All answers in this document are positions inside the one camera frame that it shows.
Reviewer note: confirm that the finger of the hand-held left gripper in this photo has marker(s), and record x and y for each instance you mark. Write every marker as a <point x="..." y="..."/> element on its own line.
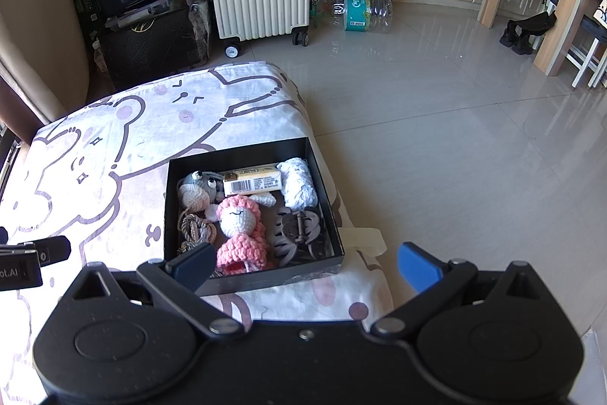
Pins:
<point x="52" y="251"/>

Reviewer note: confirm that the yellow white tissue pack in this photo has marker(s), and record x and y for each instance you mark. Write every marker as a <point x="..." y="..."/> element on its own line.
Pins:
<point x="253" y="181"/>

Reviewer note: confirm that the white chair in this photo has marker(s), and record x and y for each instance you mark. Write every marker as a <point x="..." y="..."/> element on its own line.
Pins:
<point x="585" y="54"/>

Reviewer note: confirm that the black cardboard box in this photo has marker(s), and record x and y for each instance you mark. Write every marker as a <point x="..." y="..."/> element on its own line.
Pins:
<point x="327" y="215"/>

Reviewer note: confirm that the grey crochet mouse toy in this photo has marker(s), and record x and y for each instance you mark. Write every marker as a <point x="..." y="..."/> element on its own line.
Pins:
<point x="197" y="189"/>

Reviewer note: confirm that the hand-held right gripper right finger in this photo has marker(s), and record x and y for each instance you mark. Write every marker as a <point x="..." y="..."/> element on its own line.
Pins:
<point x="417" y="265"/>

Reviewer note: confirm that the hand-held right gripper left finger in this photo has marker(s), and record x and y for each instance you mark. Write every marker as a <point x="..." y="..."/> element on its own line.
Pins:
<point x="192" y="265"/>

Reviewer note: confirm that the cartoon bear printed bedsheet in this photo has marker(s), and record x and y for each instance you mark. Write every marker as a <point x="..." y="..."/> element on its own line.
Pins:
<point x="118" y="139"/>

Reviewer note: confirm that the pink crochet doll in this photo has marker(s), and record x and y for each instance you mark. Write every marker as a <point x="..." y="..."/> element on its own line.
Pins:
<point x="239" y="220"/>

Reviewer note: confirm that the white blue crochet pouch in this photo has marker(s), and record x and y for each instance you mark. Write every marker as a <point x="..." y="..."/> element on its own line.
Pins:
<point x="298" y="184"/>

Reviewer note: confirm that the brown hair claw clip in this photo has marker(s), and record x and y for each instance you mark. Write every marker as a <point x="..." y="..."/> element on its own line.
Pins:
<point x="301" y="236"/>

